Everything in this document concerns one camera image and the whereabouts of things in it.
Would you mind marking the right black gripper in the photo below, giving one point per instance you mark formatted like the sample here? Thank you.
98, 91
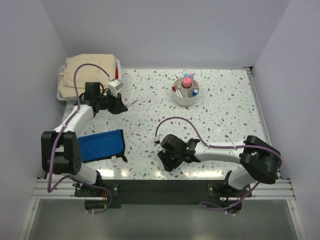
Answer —
169, 165

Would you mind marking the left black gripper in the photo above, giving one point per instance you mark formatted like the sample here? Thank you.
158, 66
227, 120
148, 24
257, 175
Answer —
118, 107

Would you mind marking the red cap white pen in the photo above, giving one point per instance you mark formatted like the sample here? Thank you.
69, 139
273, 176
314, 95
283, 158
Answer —
174, 88

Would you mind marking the blue cylindrical stamp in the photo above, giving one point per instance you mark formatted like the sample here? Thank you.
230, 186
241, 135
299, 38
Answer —
195, 92

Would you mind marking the pink cap clear tube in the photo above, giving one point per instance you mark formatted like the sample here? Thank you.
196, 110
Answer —
186, 83

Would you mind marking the pink purple highlighter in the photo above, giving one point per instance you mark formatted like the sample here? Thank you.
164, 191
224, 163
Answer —
191, 76

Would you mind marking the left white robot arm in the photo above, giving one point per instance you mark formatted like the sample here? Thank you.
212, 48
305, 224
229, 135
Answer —
60, 150

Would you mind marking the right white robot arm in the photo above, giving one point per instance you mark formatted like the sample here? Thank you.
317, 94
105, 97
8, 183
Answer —
257, 160

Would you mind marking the blue fabric pouch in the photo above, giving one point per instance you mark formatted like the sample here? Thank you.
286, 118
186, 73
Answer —
103, 146

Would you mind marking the beige folded cloth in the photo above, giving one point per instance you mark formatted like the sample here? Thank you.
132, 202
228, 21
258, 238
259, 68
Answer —
84, 68

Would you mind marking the white plastic basket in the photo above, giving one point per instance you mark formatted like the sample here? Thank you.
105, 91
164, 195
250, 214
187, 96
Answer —
59, 96

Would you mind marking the round white divided organizer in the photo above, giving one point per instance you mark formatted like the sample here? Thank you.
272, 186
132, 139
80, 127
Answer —
187, 99

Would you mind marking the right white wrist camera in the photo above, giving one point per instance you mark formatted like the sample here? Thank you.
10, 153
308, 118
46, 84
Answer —
156, 140

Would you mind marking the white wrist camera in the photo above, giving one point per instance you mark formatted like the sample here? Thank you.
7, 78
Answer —
115, 86
156, 140

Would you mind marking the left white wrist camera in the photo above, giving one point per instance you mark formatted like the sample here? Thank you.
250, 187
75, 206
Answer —
115, 86

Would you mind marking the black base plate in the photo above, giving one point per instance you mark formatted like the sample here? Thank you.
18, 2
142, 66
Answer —
117, 203

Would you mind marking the aluminium frame rail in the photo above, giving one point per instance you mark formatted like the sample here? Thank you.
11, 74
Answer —
67, 189

